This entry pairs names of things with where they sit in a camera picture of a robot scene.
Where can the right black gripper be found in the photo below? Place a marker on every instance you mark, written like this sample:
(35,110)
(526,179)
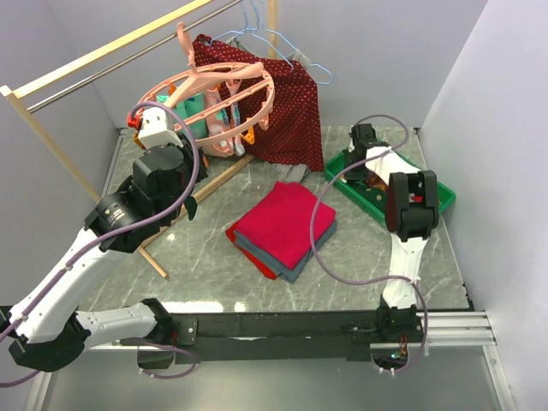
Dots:
(349,175)

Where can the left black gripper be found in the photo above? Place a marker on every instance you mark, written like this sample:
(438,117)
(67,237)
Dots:
(188,150)

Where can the purple orange striped sock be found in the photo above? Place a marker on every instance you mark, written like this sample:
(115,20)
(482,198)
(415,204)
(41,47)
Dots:
(377,182)

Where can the dark green dotted sock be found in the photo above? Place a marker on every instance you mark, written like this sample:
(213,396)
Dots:
(191,206)

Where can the pink round clip hanger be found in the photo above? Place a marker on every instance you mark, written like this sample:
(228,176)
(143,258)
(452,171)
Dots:
(254,96)

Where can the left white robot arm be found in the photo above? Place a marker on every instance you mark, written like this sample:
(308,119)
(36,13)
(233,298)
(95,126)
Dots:
(47,327)

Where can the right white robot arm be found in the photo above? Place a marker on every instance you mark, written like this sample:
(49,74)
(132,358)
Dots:
(410,215)

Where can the green plastic tray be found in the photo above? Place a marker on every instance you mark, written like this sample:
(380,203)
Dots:
(335,165)

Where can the white blue hanging sock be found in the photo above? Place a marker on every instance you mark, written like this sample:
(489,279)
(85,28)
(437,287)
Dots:
(221,121)

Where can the grey cloth under dress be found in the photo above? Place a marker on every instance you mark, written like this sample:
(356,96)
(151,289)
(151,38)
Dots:
(292,173)

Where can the dark red dotted cloth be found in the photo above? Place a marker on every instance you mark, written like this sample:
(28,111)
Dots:
(294,133)

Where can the metal hanging rod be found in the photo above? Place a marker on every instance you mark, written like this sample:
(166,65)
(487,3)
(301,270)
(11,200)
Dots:
(113,67)

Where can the grey folded towel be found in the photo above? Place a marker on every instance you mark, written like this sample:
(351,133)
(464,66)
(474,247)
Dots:
(288,274)

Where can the red folded towel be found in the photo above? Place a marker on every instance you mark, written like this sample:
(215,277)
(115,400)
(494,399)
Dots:
(266,272)

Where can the black base beam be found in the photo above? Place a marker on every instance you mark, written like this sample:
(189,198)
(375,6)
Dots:
(283,336)

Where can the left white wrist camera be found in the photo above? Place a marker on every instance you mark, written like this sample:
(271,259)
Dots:
(153,127)

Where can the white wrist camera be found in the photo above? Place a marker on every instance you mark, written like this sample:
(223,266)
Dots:
(363,136)
(153,127)

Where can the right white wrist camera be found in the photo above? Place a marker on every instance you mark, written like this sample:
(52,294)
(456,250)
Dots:
(363,136)

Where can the blue wire hanger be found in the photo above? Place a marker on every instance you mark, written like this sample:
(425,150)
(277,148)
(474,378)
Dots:
(261,21)

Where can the wooden clothes rack frame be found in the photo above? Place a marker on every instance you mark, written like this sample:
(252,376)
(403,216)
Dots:
(42,205)

